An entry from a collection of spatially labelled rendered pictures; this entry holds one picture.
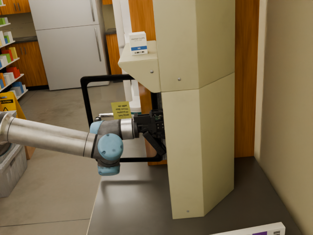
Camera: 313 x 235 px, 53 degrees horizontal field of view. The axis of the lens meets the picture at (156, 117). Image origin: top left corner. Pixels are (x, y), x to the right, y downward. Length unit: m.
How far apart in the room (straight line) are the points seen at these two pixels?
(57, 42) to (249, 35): 5.01
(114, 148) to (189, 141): 0.24
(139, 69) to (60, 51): 5.21
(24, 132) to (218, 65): 0.61
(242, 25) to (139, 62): 0.54
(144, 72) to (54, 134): 0.32
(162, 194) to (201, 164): 0.29
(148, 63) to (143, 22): 0.38
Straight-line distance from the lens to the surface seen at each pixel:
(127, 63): 0.89
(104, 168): 1.06
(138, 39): 0.96
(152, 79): 0.90
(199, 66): 0.91
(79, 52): 6.00
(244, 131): 1.43
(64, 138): 0.95
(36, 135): 0.96
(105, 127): 1.09
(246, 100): 1.38
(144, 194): 1.28
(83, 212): 2.81
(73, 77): 6.14
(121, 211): 1.22
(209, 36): 0.93
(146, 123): 1.09
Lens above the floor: 1.70
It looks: 23 degrees down
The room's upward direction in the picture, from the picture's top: 6 degrees counter-clockwise
